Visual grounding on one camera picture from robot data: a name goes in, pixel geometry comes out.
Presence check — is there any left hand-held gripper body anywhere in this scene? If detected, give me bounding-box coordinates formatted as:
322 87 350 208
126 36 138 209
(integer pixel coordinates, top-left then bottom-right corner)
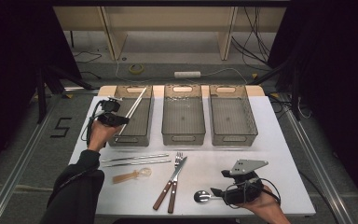
97 96 122 127

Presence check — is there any person's right hand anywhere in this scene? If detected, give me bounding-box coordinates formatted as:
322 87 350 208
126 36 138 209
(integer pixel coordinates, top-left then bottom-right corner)
240 185 283 217

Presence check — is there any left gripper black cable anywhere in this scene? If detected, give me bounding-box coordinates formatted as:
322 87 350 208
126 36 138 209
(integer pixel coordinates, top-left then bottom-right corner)
80 100 106 143

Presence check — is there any yellow tape roll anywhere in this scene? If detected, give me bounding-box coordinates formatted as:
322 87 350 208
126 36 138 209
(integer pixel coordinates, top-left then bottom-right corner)
129 63 145 76

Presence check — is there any metal spoon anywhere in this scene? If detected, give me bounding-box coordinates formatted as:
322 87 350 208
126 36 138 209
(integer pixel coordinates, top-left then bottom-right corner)
193 189 220 203

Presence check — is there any white power cable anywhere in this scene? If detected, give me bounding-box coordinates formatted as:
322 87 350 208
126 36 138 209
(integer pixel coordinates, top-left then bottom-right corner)
115 59 249 86

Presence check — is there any smoky clear plastic bin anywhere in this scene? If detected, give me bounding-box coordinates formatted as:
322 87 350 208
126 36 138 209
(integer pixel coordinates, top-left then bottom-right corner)
161 84 207 147
103 85 155 147
208 84 259 147

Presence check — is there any fork with wooden handle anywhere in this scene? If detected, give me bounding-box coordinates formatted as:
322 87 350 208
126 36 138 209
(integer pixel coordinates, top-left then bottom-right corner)
167 151 185 215

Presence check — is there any black curtain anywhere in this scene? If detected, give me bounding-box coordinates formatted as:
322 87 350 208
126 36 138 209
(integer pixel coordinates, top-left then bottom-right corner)
267 0 358 216
0 0 82 181

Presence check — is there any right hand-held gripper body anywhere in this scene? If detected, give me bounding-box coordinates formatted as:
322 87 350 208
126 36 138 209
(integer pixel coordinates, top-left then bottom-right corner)
224 159 269 206

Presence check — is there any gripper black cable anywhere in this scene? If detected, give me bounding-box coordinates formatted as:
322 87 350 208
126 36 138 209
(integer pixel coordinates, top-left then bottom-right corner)
80 100 106 143
223 177 282 208

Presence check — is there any light wooden desk frame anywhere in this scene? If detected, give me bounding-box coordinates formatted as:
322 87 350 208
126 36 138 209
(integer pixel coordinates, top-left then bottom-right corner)
53 6 287 62

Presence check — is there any black cable bundle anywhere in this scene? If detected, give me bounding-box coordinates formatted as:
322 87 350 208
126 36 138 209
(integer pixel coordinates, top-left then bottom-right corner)
231 7 273 68

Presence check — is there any aluminium floor rail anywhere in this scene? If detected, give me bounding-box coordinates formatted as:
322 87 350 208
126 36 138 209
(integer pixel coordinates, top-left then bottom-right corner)
0 92 63 224
281 96 355 224

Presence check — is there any knife with wooden handle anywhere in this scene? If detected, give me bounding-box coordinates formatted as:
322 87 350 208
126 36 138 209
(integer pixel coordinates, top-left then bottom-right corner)
152 156 188 211

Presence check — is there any black metal stand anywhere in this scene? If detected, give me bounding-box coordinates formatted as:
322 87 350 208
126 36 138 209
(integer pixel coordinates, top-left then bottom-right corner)
35 66 94 124
251 59 302 120

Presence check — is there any white power strip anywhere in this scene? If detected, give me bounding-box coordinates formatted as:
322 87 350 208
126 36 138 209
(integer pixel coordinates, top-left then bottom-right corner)
173 71 202 79

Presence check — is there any person's left hand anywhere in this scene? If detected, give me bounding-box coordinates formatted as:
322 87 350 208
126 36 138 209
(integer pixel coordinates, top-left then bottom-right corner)
87 120 123 153

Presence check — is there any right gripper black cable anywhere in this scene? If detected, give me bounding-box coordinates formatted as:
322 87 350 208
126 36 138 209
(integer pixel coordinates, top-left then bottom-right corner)
223 177 282 208

